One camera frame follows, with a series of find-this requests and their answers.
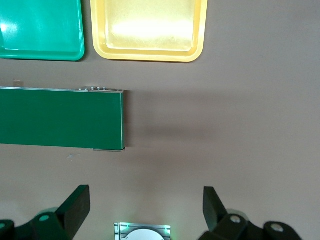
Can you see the green plastic tray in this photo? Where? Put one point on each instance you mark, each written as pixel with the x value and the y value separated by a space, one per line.
pixel 37 25

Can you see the yellow plastic tray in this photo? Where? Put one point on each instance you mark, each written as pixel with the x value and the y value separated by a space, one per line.
pixel 150 25

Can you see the green conveyor belt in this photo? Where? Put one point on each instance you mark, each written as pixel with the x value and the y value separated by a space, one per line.
pixel 62 117

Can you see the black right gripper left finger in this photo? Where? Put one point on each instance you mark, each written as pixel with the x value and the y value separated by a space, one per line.
pixel 72 210

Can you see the brown tape piece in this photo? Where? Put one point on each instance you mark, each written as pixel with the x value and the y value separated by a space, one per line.
pixel 17 82

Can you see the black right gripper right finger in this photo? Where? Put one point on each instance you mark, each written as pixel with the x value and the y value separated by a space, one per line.
pixel 215 212

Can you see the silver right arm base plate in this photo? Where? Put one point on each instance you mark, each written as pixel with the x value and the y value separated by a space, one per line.
pixel 118 230

